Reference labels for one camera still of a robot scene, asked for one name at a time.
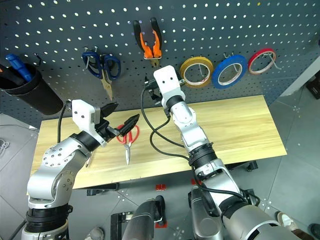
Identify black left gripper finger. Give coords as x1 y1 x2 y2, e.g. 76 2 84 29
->
116 113 141 137
100 101 119 119

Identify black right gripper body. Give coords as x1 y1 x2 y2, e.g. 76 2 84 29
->
144 76 164 107

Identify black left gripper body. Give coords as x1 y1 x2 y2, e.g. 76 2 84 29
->
95 118 119 144

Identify yellow tape roll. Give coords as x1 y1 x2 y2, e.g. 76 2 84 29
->
179 56 215 89

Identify blue tape roll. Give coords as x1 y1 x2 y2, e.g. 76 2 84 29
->
211 54 249 90

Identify dark grey pegboard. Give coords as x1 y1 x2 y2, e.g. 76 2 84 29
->
0 0 320 129

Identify red tape roll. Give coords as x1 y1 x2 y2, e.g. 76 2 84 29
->
247 47 277 76

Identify orange black pliers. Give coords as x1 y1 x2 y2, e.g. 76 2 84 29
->
132 17 163 69

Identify metal scissors hook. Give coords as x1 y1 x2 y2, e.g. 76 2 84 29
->
84 45 100 69

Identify black table foot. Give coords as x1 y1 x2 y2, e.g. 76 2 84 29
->
86 182 120 197

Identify black cup holder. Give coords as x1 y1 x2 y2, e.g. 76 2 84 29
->
0 63 65 116

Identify dark grey rounded shape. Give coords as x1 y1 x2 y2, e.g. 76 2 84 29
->
121 194 166 240

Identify white shoe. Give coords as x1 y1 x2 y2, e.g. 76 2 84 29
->
275 210 299 234
85 226 105 240

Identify black table caster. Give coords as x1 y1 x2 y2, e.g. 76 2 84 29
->
246 160 259 173

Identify black box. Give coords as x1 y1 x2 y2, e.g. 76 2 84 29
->
305 74 320 101

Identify dark shoe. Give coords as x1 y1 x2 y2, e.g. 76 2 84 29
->
308 222 320 238

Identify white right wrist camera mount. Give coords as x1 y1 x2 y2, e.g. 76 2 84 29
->
152 65 186 106

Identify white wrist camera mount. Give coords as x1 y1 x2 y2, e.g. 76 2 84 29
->
71 99 109 148
152 65 186 106

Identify blue handled scissors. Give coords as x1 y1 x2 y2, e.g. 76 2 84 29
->
81 50 122 102

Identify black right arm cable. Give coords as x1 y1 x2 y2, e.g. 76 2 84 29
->
140 83 261 208

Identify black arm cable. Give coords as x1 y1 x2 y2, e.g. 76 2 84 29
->
140 83 261 208
56 99 73 145

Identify red handled scissors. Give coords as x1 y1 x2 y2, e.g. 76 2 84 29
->
115 123 141 166

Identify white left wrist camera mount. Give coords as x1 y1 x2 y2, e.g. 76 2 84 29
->
71 99 109 148

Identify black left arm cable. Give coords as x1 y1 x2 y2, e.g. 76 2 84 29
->
56 99 73 145

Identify black floor frame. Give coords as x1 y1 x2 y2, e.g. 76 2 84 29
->
110 211 134 240

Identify blue tool handle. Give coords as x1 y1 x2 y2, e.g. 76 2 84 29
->
5 53 35 82

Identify black orange handled tool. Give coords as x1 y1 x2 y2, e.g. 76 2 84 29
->
0 64 26 87

